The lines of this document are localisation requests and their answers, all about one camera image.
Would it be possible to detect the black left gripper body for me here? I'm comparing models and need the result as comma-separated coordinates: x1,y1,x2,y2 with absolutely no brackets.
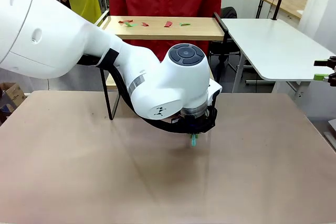
172,105,218,134

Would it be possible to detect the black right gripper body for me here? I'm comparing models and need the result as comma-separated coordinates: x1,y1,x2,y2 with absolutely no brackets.
328,56,336,88

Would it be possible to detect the light wooden table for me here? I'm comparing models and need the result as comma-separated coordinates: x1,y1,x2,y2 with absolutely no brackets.
261,0,308,20

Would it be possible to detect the black office chair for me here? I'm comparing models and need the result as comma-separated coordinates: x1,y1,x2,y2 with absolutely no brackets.
208,6,242,74

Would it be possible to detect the brown cardboard box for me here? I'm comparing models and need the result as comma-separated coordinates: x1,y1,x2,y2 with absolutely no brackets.
0,82,27,112

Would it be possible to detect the black left arm cable sleeve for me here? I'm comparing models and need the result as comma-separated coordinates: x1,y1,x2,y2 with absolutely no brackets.
97,48,218,134

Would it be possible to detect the grey aluminium rail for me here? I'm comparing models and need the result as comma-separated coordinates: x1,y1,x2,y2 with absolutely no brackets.
323,119,336,154

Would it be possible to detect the two-tier wooden shelf black frame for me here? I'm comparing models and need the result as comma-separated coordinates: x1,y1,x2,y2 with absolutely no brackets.
93,9,229,121

